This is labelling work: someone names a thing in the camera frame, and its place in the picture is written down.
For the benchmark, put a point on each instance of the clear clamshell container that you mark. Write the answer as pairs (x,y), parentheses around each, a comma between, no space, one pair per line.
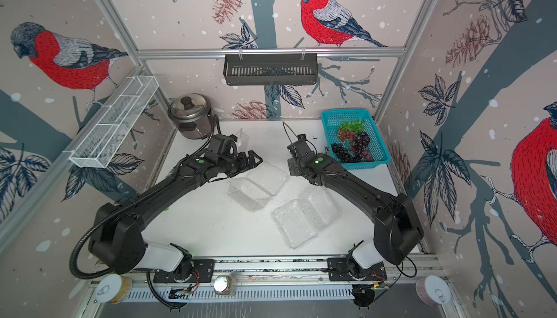
(242,141)
(258,187)
(303,219)

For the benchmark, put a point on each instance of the white wire mesh shelf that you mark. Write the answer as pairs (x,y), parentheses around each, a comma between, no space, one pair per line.
(101,143)

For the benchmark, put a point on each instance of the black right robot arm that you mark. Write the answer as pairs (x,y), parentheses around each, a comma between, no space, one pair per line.
(397,229)

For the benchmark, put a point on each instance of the black grape bunch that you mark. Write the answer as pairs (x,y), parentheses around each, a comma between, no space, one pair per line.
(343,154)

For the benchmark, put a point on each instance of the white tape roll left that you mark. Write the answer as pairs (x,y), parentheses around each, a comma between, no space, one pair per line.
(113,289)

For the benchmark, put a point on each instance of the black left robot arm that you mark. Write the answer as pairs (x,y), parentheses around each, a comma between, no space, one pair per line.
(114,244)

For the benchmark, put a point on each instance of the red grape bunch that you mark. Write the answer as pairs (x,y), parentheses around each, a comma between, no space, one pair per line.
(345,135)

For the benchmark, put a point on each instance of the teal plastic basket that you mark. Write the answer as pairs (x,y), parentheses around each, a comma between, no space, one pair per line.
(332,119)

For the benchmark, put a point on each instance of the white tape roll right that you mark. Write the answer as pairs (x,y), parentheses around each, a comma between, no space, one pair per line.
(433,291)

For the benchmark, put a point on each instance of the small round silver light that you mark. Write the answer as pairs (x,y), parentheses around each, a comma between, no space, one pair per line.
(224,285)

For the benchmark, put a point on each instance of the black hanging wire basket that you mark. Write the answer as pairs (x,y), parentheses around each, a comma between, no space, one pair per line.
(271,70)

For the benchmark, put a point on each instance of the white tape roll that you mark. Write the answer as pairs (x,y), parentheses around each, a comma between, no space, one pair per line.
(113,289)
(433,291)

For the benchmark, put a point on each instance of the dark purple grape bunch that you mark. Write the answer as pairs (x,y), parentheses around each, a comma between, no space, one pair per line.
(359,146)

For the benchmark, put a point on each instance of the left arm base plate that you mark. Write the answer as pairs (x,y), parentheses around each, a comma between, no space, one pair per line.
(189,271)

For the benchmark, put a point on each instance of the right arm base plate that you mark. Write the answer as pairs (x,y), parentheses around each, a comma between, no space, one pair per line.
(342,269)

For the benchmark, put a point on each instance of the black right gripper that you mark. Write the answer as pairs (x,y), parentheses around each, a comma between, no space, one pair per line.
(294,166)

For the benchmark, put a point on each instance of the green grape bunch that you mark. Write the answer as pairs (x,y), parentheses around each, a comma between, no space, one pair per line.
(353,126)

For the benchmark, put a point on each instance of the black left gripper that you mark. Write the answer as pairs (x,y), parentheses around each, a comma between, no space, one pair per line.
(244,164)

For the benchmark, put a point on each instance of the silver rice cooker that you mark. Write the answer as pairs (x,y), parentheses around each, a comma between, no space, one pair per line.
(193,116)

